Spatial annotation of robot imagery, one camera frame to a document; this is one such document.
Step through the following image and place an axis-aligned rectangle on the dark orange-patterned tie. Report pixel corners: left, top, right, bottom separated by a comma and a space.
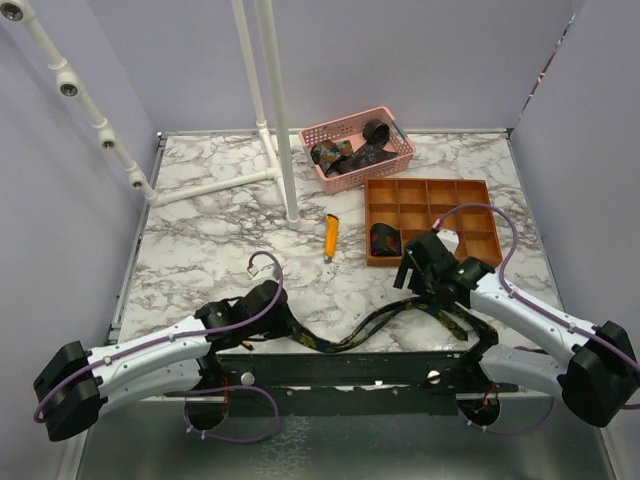
310, 140, 353, 177

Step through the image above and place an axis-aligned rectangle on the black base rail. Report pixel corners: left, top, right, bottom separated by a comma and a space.
164, 349, 551, 416

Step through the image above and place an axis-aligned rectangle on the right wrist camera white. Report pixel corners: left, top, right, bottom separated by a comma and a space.
436, 228, 461, 254

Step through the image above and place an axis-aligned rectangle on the rolled brown tie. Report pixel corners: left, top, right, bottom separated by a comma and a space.
362, 119, 390, 147

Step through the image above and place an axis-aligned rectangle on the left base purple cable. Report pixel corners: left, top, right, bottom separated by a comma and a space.
182, 383, 282, 445

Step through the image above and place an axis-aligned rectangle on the pink plastic basket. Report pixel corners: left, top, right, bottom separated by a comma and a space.
299, 106, 416, 194

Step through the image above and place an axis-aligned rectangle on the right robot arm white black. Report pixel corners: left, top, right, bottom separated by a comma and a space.
394, 230, 639, 427

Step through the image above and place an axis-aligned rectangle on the orange utility knife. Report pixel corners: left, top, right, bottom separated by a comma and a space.
324, 214, 340, 263

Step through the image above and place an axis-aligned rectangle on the dark blue-patterned tie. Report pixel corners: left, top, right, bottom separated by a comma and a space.
337, 143, 398, 174

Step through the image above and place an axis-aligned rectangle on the rolled dark red-patterned tie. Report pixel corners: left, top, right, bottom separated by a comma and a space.
369, 223, 402, 258

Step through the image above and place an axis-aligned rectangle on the orange compartment tray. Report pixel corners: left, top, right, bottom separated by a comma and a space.
364, 178, 502, 267

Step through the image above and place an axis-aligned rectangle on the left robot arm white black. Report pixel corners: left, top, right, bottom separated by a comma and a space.
33, 280, 297, 442

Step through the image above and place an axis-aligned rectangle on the blue yellow floral tie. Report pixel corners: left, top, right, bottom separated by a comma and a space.
286, 296, 499, 354

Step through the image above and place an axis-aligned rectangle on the white pvc pipe rack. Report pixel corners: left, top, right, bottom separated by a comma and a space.
1, 1, 301, 229

